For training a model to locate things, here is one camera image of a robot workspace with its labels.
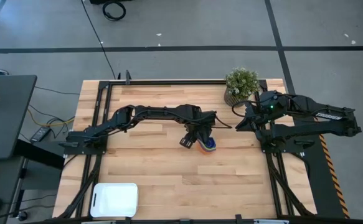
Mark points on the potted plant in ribbed pot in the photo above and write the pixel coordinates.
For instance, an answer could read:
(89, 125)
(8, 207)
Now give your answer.
(242, 84)

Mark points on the black platform with hazard stripe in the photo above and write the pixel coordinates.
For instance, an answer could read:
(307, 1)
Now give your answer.
(318, 174)

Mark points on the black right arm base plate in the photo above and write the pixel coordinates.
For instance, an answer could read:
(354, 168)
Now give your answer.
(302, 148)

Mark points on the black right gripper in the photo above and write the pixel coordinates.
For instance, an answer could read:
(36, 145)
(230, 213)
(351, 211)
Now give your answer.
(266, 107)

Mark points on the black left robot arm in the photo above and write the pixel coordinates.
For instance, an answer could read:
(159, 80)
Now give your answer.
(156, 112)

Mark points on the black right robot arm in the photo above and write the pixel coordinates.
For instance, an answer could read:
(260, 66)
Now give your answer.
(324, 129)

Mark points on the orange measuring cup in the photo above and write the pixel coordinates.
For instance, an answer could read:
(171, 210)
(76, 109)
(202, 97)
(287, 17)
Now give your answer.
(204, 151)

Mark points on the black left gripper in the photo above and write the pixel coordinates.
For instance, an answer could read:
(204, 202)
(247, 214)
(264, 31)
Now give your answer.
(203, 121)

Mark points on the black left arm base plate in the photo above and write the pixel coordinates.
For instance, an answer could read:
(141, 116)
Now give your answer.
(78, 151)

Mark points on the grey desk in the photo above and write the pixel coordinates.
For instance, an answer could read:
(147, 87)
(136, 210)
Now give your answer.
(7, 118)

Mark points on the black power adapter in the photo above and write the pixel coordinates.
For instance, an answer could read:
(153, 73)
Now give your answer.
(39, 135)

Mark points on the white plastic basket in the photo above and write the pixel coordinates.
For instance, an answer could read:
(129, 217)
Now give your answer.
(115, 200)

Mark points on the black round caster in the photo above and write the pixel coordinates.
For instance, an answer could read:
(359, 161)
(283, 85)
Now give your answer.
(22, 217)

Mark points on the black metal table frame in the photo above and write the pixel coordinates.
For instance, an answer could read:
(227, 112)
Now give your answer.
(184, 82)

